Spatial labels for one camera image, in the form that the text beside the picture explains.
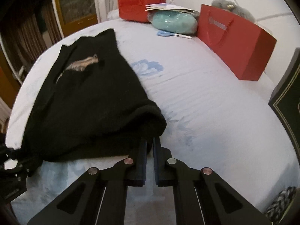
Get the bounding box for wooden framed cabinet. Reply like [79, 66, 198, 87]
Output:
[50, 0, 98, 38]

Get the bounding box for teal plush in plastic wrap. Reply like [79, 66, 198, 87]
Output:
[148, 12, 198, 34]

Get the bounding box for black knit garment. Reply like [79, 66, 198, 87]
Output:
[21, 28, 167, 163]

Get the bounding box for red paper bag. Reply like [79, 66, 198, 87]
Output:
[197, 4, 277, 81]

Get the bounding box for white paper booklets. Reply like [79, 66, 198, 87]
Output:
[145, 3, 200, 15]

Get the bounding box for grey plush toy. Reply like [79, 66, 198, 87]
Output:
[211, 0, 256, 23]

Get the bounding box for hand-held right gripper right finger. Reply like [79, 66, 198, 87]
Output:
[153, 136, 273, 225]

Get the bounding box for black gift box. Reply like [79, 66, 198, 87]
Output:
[268, 47, 300, 146]

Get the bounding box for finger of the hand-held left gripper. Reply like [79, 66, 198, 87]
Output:
[5, 157, 43, 179]
[0, 144, 23, 162]

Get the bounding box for brown striped curtain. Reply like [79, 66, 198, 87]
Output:
[0, 0, 64, 82]

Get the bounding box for black white checkered cloth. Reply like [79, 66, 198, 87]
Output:
[265, 186, 297, 219]

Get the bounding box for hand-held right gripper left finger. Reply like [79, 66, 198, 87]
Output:
[27, 137, 148, 225]

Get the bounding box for blue-handled scissors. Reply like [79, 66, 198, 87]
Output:
[157, 30, 192, 39]

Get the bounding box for red toy suitcase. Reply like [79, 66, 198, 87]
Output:
[118, 0, 166, 23]

